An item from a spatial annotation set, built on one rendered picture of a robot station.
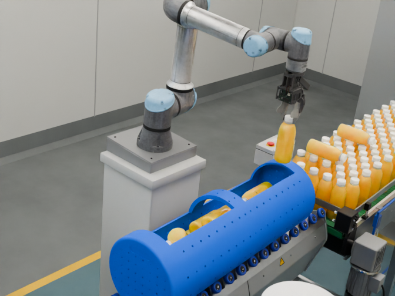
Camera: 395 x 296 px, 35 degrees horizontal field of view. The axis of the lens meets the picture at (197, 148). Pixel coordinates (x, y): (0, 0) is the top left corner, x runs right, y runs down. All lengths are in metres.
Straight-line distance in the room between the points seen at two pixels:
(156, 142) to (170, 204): 0.27
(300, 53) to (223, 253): 0.76
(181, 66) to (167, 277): 0.98
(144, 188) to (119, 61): 3.17
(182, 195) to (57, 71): 2.73
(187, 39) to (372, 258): 1.24
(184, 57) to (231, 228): 0.77
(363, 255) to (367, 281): 0.14
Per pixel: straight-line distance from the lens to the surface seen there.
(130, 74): 5.74
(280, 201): 2.36
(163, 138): 2.56
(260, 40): 2.19
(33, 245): 4.11
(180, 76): 2.58
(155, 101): 2.49
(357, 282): 2.96
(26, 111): 5.13
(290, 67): 2.31
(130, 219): 2.66
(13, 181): 4.83
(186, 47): 2.54
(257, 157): 3.02
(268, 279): 2.51
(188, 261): 1.98
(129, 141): 2.63
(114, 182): 2.66
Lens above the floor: 2.32
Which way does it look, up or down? 25 degrees down
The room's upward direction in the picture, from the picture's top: 6 degrees clockwise
